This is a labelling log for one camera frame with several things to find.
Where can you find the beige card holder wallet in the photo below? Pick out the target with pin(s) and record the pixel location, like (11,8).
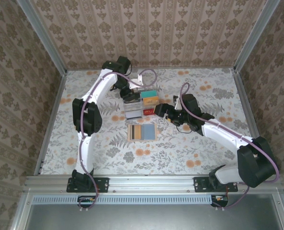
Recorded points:
(149,131)

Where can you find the gold card black stripe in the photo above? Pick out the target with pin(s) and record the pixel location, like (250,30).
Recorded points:
(138,131)

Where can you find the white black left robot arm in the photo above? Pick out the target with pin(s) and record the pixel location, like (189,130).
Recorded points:
(86,153)

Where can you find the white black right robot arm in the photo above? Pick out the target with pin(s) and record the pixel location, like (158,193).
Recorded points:
(223,136)

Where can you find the black card gold lines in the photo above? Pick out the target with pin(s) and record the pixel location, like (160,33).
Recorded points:
(134,99)

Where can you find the red card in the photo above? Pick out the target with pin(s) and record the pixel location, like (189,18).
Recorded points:
(148,112)

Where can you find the clear acrylic card organizer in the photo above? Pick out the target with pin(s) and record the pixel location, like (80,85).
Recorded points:
(134,107)

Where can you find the teal block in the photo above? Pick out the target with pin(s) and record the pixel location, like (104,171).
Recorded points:
(148,94)

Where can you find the orange wooden block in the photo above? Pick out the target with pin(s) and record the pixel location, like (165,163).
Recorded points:
(151,100)

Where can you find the aluminium front beam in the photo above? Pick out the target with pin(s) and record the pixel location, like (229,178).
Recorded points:
(151,183)

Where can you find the grey metal panel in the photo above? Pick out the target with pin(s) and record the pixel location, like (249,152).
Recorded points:
(144,218)

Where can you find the aluminium table side rail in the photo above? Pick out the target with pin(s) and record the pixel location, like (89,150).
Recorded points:
(57,95)
(247,107)

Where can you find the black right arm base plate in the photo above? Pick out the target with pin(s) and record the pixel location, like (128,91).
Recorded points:
(199,184)

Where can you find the aluminium corner post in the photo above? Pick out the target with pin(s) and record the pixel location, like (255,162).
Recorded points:
(254,36)
(43,40)

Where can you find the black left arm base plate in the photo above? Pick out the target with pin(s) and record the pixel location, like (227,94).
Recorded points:
(103,184)

